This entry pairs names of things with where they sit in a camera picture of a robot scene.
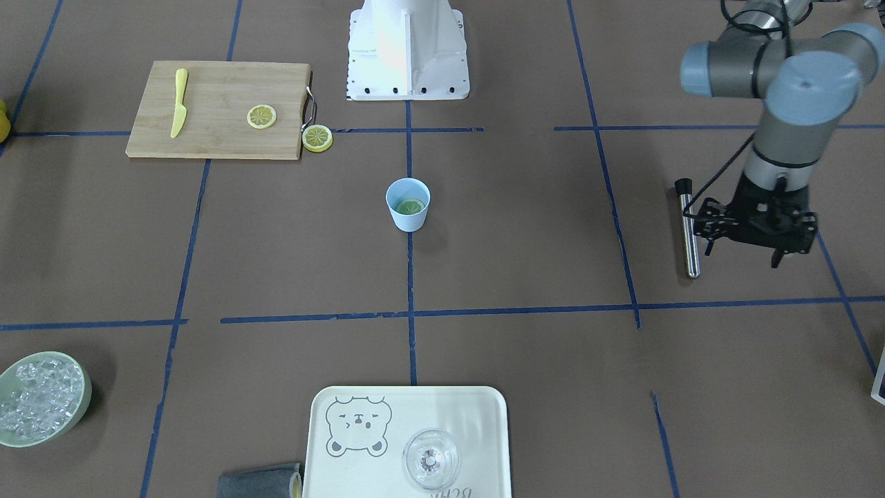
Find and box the metal stirring stick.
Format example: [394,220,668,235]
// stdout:
[674,178,701,279]

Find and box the light blue plastic cup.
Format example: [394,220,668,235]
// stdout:
[385,178,432,233]

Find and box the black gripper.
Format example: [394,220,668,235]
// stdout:
[686,174,818,269]

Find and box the yellow lemon half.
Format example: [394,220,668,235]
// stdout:
[301,124,334,154]

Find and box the yellow plastic knife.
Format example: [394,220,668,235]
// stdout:
[169,67,189,138]

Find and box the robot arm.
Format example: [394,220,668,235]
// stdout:
[680,1,884,268]

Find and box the wooden cutting board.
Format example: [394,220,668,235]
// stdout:
[126,60,312,160]

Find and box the clear wine glass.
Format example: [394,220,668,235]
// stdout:
[402,428,462,492]

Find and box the green bowl of ice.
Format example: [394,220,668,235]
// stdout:
[1,352,93,448]

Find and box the cream bear tray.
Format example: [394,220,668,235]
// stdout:
[301,387,512,497]

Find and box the yellow lemon slice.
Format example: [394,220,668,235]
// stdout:
[246,104,277,129]

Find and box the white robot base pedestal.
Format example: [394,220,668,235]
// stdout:
[346,1,471,102]

